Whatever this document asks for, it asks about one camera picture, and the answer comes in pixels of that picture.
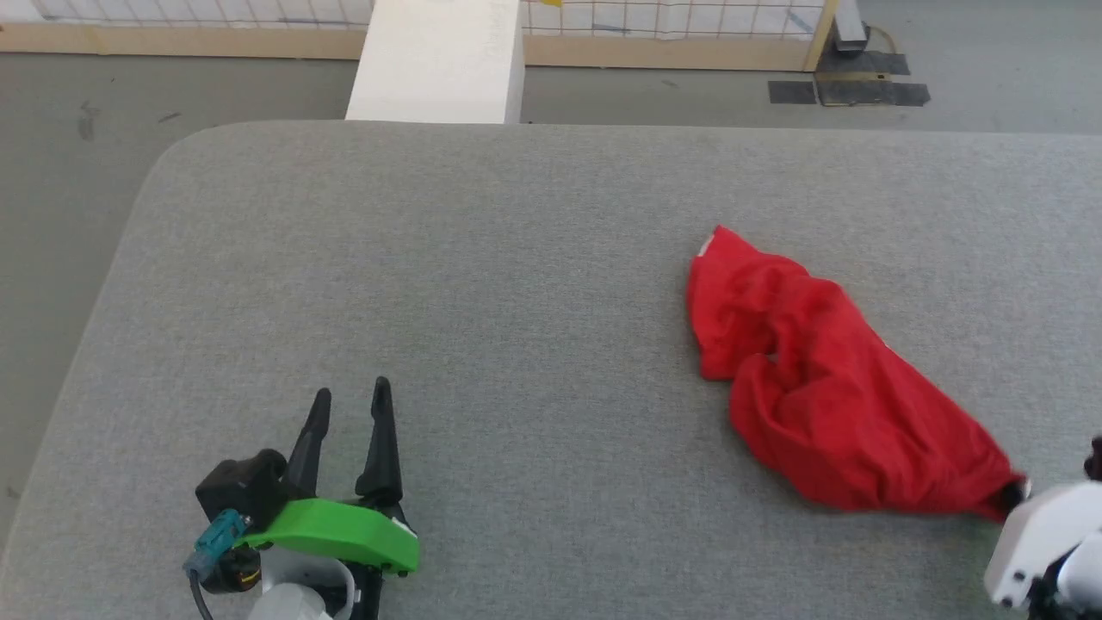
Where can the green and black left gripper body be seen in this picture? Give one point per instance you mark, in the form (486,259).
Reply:
(344,532)

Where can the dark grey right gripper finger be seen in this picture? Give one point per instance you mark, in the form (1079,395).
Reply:
(1095,461)
(1016,495)

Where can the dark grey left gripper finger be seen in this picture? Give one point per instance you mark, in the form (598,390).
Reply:
(381,456)
(312,448)

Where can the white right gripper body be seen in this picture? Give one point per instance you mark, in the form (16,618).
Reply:
(1042,534)

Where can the red garment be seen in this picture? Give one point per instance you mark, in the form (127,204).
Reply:
(826,387)

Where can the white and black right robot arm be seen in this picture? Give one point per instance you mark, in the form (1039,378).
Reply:
(1076,585)

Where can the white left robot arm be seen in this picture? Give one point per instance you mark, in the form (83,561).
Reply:
(293,598)

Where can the white rectangular block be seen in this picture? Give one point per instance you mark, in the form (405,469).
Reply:
(439,65)

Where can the large black floor mat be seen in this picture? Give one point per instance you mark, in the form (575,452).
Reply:
(869,86)

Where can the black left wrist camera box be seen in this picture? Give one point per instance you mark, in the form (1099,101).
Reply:
(241,486)

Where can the grey metal post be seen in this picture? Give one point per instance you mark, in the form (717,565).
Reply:
(848,24)

